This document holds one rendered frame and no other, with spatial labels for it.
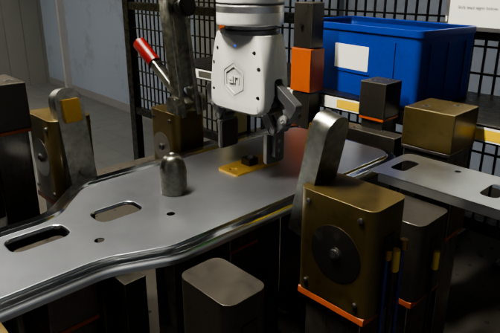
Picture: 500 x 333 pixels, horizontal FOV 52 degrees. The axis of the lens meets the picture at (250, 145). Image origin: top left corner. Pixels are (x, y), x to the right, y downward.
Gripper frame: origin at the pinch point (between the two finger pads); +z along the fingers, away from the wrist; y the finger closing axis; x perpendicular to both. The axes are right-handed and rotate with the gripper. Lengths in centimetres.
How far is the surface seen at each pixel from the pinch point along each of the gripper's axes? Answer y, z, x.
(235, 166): -0.6, 2.6, -2.1
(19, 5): -567, 12, 178
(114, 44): -394, 42, 198
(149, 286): -24.3, 32.9, -2.4
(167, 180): 0.8, 0.8, -13.9
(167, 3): -15.2, -17.9, -1.6
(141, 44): -24.5, -11.2, -0.5
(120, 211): -56, 33, 10
